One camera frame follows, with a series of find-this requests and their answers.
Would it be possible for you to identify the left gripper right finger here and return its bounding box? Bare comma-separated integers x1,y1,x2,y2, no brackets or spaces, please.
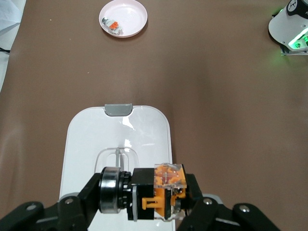
177,173,282,231

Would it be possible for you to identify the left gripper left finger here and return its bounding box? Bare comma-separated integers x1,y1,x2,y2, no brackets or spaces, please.
0,172,104,231

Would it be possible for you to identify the black orange push-button switch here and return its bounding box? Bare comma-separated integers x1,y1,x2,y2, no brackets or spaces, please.
99,163,188,221

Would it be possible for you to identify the white lidded storage box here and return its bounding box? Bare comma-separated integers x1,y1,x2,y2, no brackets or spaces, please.
59,103,173,231

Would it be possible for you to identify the brown table mat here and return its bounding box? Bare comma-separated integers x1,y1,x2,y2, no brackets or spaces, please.
0,0,308,231

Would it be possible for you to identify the pink plate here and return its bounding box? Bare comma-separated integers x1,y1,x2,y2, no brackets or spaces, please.
98,0,148,38

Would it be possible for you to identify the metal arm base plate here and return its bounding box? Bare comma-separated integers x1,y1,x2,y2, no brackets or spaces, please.
279,44,308,56

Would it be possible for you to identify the grey orange switch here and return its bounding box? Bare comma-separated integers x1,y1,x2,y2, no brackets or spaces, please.
101,16,125,35

